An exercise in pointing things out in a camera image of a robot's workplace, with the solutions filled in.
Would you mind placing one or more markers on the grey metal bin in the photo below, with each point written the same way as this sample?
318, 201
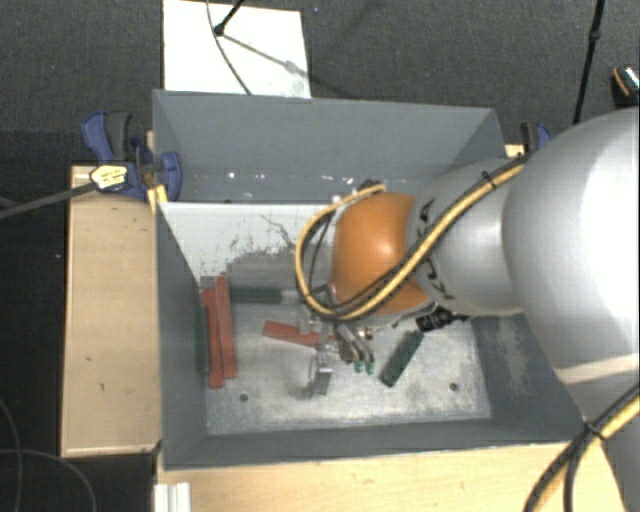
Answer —
280, 400

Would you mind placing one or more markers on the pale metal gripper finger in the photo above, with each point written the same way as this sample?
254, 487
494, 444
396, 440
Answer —
325, 380
313, 372

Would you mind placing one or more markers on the red-brown flat block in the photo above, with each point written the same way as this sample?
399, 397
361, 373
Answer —
287, 332
226, 325
214, 345

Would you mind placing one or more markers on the black cylinder on white bracket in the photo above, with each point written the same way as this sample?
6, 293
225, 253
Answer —
436, 320

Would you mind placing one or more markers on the pale wood board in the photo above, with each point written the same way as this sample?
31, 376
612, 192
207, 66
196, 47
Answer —
112, 320

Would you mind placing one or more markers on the dark green flat block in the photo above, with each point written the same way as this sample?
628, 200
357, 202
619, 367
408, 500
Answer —
401, 358
256, 295

